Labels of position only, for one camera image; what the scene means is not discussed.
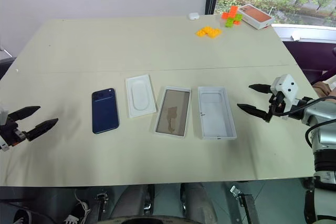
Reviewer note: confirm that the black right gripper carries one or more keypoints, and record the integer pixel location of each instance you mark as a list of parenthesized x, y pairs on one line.
[(278, 104)]

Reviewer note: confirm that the yellow toy brick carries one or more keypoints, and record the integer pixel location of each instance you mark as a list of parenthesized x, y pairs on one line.
[(215, 33), (203, 32)]

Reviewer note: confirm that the beige clothed seated person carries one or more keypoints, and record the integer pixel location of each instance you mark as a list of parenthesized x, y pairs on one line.
[(325, 87)]

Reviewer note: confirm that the dark blue smartphone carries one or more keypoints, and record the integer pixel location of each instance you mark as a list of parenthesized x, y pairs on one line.
[(105, 111)]

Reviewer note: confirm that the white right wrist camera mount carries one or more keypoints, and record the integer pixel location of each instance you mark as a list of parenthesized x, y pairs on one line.
[(287, 85)]

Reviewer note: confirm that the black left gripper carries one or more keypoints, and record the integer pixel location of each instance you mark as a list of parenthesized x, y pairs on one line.
[(11, 132)]

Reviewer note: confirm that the green toy brick cluster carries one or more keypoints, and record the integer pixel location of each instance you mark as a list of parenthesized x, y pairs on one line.
[(233, 20)]

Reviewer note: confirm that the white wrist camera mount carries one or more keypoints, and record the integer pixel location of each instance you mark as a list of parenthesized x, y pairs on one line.
[(287, 85), (1, 116)]

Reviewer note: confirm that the orange toy brick cluster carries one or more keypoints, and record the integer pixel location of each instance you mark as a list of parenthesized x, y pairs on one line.
[(230, 12)]

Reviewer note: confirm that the white window sill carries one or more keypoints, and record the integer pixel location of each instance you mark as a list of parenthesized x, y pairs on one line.
[(309, 31)]

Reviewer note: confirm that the orange printed phone box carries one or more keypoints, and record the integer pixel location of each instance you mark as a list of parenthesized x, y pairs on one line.
[(256, 15)]

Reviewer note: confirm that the black table leg bracket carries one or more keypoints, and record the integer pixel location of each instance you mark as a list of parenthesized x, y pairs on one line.
[(102, 205), (246, 205)]

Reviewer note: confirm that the white earbuds case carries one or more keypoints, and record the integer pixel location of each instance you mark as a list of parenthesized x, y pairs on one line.
[(193, 16)]

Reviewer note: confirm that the white phone box lid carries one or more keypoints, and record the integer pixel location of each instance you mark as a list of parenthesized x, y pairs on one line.
[(173, 111)]

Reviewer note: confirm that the silver robot torso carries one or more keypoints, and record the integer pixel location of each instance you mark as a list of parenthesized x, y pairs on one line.
[(323, 203)]

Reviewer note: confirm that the white plastic tray insert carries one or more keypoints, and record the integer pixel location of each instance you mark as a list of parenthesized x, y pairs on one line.
[(140, 96)]

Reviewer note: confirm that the black sneaker white laces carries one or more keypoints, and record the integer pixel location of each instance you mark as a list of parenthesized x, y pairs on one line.
[(77, 211)]

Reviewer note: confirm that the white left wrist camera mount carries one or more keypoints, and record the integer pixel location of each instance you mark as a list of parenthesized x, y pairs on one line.
[(1, 116)]

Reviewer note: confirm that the black sneaker white sole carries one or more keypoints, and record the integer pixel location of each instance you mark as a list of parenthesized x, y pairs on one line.
[(22, 216)]

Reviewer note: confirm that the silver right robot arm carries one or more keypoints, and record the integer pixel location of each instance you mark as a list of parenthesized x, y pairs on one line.
[(319, 115)]

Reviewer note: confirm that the white phone box base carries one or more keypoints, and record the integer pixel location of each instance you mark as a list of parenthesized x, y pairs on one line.
[(216, 115)]

